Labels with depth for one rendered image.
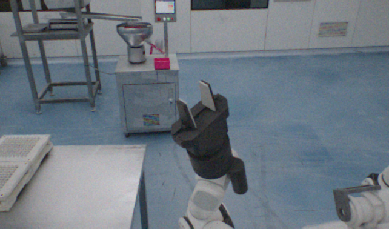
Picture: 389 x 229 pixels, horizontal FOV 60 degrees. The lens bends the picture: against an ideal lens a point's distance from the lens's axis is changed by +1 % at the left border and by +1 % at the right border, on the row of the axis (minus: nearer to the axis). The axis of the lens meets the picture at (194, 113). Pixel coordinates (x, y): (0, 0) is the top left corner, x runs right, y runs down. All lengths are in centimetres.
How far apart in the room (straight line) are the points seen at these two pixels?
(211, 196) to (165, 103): 278
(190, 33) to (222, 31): 57
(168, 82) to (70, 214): 215
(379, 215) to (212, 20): 557
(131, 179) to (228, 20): 492
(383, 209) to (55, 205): 120
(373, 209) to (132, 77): 284
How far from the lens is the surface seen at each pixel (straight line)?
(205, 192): 71
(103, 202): 150
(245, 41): 638
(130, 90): 341
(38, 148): 181
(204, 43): 623
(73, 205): 152
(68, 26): 426
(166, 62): 332
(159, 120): 355
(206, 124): 58
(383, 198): 79
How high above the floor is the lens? 185
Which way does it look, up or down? 27 degrees down
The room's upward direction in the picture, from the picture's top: straight up
